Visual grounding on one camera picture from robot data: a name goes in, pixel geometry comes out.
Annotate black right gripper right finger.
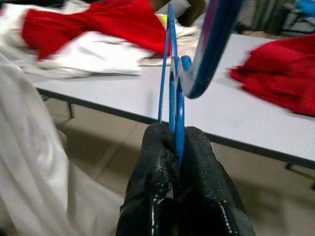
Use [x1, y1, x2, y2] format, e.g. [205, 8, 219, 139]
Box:
[175, 126, 256, 236]

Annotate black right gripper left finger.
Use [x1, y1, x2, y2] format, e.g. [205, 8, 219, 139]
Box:
[116, 124, 180, 236]

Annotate blue plastic clothes hanger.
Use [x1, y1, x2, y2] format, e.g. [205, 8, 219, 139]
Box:
[157, 0, 244, 170]

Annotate white cloth garment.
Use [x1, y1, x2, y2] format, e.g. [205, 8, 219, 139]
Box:
[0, 53, 124, 236]

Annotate white jeans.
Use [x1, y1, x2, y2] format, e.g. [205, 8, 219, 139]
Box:
[0, 2, 202, 79]

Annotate red garment with white hem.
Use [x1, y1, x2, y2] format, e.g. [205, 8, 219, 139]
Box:
[228, 34, 315, 116]

